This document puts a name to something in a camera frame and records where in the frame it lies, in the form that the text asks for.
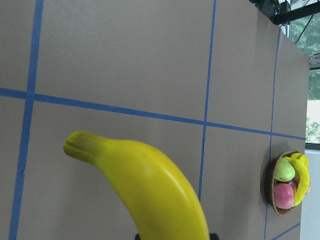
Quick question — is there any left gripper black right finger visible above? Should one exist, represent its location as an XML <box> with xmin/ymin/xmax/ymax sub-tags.
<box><xmin>209</xmin><ymin>233</ymin><xmax>219</xmax><ymax>240</ymax></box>

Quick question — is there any yellow banana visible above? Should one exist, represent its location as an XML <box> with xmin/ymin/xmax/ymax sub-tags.
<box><xmin>63</xmin><ymin>131</ymin><xmax>210</xmax><ymax>240</ymax></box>
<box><xmin>284</xmin><ymin>153</ymin><xmax>310</xmax><ymax>207</ymax></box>

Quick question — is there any green pear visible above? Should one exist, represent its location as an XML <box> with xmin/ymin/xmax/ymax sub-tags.
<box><xmin>274</xmin><ymin>157</ymin><xmax>296</xmax><ymax>182</ymax></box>

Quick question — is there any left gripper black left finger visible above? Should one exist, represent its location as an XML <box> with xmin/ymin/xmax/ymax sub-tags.
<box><xmin>134</xmin><ymin>234</ymin><xmax>141</xmax><ymax>240</ymax></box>

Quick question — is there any far red apple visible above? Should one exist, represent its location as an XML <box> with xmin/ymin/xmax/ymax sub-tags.
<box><xmin>273</xmin><ymin>183</ymin><xmax>294</xmax><ymax>210</ymax></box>

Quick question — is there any woven brown fruit basket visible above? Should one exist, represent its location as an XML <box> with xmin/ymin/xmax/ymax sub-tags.
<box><xmin>264</xmin><ymin>149</ymin><xmax>311</xmax><ymax>217</ymax></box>

